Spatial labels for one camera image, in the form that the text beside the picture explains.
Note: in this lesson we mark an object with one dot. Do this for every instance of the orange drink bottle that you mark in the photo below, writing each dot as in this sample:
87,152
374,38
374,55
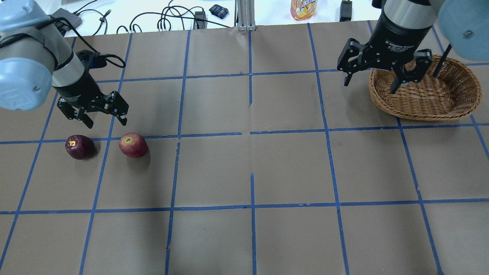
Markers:
302,9

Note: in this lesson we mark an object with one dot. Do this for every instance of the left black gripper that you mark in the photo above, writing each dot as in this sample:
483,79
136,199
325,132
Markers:
79,88

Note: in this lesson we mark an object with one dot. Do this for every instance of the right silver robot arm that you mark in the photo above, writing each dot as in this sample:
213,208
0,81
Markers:
403,25

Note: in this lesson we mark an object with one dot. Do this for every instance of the aluminium frame post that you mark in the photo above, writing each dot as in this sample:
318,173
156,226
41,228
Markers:
245,15

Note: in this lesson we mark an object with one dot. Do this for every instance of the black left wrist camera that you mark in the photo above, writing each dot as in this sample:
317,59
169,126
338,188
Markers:
91,60

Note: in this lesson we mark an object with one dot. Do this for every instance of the red yellow apple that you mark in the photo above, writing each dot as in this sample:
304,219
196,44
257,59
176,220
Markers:
133,145

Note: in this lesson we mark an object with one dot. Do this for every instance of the dark red apple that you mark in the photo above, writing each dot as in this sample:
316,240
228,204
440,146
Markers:
80,147

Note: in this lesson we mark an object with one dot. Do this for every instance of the dark blue pouch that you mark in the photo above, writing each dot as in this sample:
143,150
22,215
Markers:
219,11

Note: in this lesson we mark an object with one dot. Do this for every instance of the wicker basket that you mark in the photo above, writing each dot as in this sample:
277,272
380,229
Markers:
454,94

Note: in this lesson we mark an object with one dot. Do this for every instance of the black power adapter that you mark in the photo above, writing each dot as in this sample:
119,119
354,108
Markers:
199,20
346,8

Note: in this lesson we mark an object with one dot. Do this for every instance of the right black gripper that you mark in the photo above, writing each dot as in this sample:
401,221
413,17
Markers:
399,37

